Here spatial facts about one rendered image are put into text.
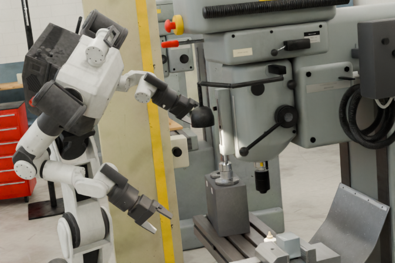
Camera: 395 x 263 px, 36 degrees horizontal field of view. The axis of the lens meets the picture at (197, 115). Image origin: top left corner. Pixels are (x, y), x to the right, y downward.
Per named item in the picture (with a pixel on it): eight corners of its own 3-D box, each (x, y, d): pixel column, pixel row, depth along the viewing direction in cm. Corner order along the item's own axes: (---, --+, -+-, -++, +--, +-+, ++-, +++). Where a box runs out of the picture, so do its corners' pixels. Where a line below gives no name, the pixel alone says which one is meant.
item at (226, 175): (234, 179, 225) (233, 165, 225) (222, 182, 224) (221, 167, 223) (230, 176, 230) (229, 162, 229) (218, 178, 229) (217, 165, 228)
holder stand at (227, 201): (218, 238, 224) (214, 186, 220) (208, 218, 245) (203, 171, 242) (250, 232, 226) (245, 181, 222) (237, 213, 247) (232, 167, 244)
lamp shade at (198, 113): (187, 126, 186) (184, 106, 185) (206, 122, 190) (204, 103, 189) (200, 128, 180) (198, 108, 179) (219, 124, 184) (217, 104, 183)
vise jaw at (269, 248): (271, 271, 176) (270, 258, 175) (255, 256, 187) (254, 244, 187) (290, 266, 177) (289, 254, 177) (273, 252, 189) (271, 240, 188)
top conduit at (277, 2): (206, 19, 167) (204, 6, 166) (201, 19, 171) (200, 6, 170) (351, 3, 178) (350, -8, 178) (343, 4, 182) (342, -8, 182)
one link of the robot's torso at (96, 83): (4, 129, 212) (17, 57, 188) (44, 71, 237) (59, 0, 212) (83, 161, 214) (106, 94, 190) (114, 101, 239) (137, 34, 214)
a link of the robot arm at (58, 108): (24, 118, 191) (44, 94, 184) (37, 104, 199) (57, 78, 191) (54, 141, 194) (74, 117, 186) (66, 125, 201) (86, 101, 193)
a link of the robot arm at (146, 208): (135, 232, 208) (107, 212, 206) (144, 213, 215) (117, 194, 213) (154, 214, 200) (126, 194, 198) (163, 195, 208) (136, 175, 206)
